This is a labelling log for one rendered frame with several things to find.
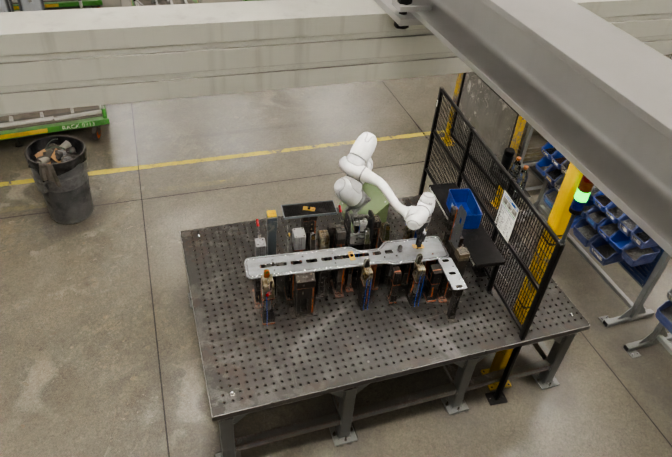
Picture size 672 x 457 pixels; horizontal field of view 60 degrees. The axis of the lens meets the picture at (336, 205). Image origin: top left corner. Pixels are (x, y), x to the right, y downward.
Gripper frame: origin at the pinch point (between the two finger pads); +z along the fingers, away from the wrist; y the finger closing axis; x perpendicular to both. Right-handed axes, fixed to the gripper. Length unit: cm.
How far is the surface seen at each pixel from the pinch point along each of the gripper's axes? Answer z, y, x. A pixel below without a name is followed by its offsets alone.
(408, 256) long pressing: 5.6, 6.8, -9.1
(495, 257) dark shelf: 3, 20, 48
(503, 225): -16, 10, 54
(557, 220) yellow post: -55, 51, 58
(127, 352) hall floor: 105, -25, -207
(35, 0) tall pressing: -40, -361, -284
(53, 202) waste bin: 77, -182, -271
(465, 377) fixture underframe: 68, 66, 21
